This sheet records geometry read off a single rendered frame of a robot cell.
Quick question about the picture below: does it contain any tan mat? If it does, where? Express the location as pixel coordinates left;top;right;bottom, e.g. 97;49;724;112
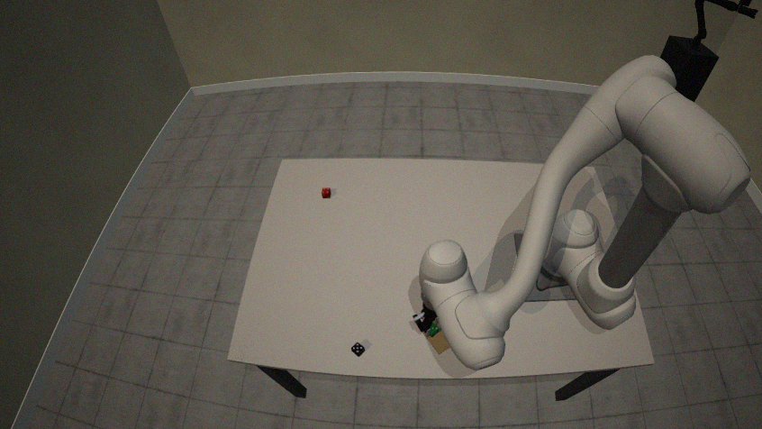
425;331;450;354

